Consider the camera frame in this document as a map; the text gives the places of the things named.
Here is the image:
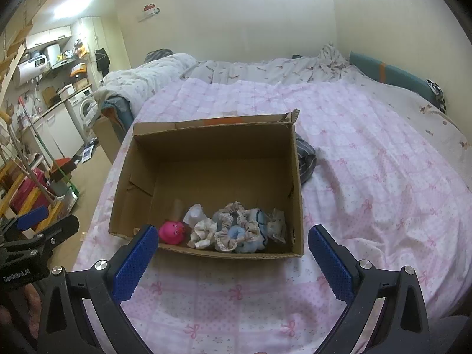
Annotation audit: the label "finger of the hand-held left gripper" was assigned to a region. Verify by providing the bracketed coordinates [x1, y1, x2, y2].
[32, 214, 81, 250]
[0, 206, 50, 242]

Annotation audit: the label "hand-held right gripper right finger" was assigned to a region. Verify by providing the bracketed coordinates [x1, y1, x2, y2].
[308, 224, 432, 354]

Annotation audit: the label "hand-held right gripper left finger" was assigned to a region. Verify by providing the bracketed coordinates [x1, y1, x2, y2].
[37, 224, 159, 354]

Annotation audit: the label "clear plastic packet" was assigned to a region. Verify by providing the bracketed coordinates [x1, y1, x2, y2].
[265, 208, 287, 244]

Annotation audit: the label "beige soft tube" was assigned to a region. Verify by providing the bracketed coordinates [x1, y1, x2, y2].
[169, 198, 186, 224]

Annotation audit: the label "brown cardboard box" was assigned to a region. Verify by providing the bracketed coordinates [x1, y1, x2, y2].
[109, 110, 305, 260]

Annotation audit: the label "person's left hand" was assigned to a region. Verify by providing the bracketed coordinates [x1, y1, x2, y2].
[24, 286, 47, 318]

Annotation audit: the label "red suitcase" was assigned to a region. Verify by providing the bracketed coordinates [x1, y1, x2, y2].
[9, 168, 48, 214]

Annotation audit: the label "yellow wooden rack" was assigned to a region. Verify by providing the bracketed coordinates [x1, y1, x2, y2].
[0, 162, 63, 237]

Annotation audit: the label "pink rubber duck toy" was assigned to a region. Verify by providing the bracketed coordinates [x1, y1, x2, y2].
[158, 219, 190, 246]

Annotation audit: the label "cream scrunchie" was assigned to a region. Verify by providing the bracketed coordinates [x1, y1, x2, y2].
[187, 218, 218, 249]

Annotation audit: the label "pink bow-print blanket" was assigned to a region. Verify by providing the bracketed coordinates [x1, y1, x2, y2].
[72, 77, 472, 354]

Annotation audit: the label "white plush with dark stripe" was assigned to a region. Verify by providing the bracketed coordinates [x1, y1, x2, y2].
[248, 208, 269, 235]

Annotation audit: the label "white floor cabinet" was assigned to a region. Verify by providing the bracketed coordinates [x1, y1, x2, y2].
[35, 109, 85, 163]

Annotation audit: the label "light blue plush toy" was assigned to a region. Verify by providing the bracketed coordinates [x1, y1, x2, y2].
[227, 208, 270, 253]

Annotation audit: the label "dark striped cloth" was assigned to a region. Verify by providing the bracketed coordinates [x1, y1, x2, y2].
[295, 135, 318, 187]

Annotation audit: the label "white washing machine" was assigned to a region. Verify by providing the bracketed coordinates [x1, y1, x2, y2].
[70, 88, 98, 133]

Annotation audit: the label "teal cloth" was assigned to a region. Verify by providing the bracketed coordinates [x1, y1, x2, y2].
[101, 96, 133, 137]

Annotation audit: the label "person's dark pants leg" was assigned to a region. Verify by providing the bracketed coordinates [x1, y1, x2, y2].
[424, 313, 466, 354]

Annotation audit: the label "white water heater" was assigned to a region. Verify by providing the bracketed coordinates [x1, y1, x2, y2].
[13, 61, 50, 87]

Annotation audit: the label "wooden ladder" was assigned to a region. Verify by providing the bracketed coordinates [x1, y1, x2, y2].
[0, 26, 28, 94]

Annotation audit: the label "dark hanging clothes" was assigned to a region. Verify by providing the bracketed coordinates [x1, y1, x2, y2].
[94, 48, 111, 72]

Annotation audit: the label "white floral duvet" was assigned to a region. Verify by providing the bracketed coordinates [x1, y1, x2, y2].
[94, 53, 200, 119]

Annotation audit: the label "teal bolster with orange band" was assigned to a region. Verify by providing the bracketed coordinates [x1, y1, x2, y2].
[348, 52, 437, 102]

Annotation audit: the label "dark bundled cloth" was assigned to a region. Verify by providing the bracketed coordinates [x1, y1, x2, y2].
[144, 49, 174, 63]

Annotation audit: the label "black white checkered cloth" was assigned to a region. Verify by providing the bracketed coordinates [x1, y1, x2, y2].
[427, 78, 448, 115]

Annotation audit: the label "grey printed bed sheet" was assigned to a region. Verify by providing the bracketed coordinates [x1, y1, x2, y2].
[181, 43, 471, 178]

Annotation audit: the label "white wall cabinets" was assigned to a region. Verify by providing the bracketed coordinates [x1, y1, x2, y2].
[26, 26, 72, 50]

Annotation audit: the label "wall decoration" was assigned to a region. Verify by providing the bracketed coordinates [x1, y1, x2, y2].
[138, 4, 161, 21]

